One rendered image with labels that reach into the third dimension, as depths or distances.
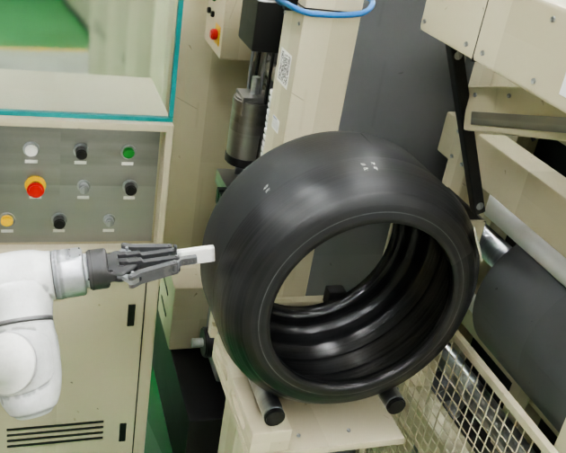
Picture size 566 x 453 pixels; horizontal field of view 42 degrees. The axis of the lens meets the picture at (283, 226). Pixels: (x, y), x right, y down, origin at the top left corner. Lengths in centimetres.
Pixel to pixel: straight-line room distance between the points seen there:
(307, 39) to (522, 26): 46
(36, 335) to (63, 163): 74
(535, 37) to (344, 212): 43
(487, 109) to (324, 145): 39
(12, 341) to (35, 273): 13
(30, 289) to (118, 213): 75
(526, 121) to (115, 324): 126
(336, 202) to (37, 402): 62
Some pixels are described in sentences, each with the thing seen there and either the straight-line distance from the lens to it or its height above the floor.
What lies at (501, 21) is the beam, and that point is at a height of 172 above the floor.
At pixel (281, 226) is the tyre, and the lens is 132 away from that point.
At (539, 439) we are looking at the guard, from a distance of 158.
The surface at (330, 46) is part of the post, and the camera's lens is 161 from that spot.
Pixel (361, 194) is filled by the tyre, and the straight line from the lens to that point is 134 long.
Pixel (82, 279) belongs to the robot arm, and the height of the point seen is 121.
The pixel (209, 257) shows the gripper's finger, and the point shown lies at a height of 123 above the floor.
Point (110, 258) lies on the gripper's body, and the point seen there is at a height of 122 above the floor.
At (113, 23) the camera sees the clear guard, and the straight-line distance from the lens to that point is 186.
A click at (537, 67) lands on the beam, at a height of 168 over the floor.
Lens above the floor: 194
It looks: 27 degrees down
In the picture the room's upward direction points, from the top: 10 degrees clockwise
